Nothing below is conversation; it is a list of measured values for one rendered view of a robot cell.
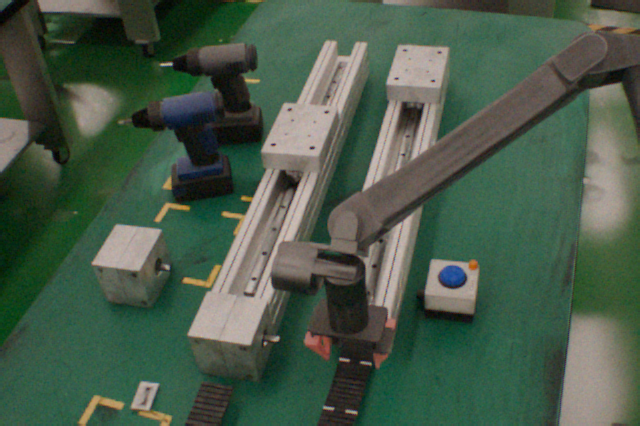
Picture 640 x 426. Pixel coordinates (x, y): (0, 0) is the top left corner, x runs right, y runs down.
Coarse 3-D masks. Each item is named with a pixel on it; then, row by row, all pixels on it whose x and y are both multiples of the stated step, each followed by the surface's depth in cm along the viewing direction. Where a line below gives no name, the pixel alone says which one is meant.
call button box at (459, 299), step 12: (432, 264) 124; (444, 264) 123; (456, 264) 123; (432, 276) 122; (468, 276) 121; (432, 288) 120; (444, 288) 119; (456, 288) 119; (468, 288) 119; (432, 300) 120; (444, 300) 119; (456, 300) 118; (468, 300) 118; (432, 312) 121; (444, 312) 121; (456, 312) 120; (468, 312) 119
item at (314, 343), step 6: (312, 312) 112; (312, 318) 111; (306, 336) 109; (318, 336) 109; (324, 336) 113; (306, 342) 108; (312, 342) 108; (318, 342) 109; (324, 342) 114; (330, 342) 115; (312, 348) 110; (318, 348) 109; (324, 348) 114; (330, 348) 115; (324, 354) 112
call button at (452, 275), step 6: (444, 270) 120; (450, 270) 120; (456, 270) 120; (462, 270) 120; (444, 276) 120; (450, 276) 119; (456, 276) 119; (462, 276) 119; (444, 282) 120; (450, 282) 119; (456, 282) 119; (462, 282) 119
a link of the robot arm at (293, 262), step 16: (336, 224) 98; (352, 224) 98; (288, 240) 103; (336, 240) 99; (352, 240) 98; (288, 256) 103; (304, 256) 102; (368, 256) 105; (272, 272) 102; (288, 272) 101; (304, 272) 101; (272, 288) 104; (288, 288) 102; (304, 288) 101
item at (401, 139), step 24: (384, 120) 150; (408, 120) 154; (432, 120) 149; (384, 144) 144; (408, 144) 148; (432, 144) 150; (384, 168) 140; (384, 240) 129; (408, 240) 125; (384, 264) 127; (408, 264) 129; (384, 288) 117
